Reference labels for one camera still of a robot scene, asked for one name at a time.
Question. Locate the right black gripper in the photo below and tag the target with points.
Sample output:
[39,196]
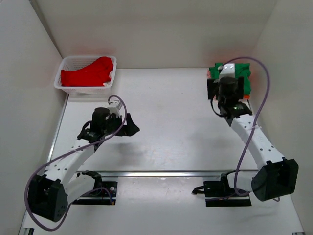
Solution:
[213,85]

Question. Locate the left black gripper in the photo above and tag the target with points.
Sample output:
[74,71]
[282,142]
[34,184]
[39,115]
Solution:
[130,129]

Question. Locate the green t shirt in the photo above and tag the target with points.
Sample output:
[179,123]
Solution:
[241,70]

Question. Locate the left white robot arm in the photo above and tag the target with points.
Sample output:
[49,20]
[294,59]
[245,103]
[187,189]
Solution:
[50,194]

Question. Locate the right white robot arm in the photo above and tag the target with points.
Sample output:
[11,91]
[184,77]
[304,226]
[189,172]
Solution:
[276,175]

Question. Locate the red t shirt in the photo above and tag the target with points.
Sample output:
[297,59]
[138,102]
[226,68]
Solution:
[97,74]

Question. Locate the white plastic basket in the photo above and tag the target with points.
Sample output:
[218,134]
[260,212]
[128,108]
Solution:
[76,62]

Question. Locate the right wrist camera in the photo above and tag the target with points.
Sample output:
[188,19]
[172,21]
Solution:
[227,69]

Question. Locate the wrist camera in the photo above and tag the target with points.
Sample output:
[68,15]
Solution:
[115,107]
[227,69]

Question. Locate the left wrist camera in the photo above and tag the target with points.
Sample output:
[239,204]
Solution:
[115,107]

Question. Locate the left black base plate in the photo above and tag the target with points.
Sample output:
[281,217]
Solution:
[100,197]

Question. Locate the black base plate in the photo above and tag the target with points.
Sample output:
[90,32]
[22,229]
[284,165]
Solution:
[220,194]
[100,197]

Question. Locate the aluminium rail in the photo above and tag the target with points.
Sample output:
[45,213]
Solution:
[161,174]

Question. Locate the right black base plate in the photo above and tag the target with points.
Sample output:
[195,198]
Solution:
[220,194]

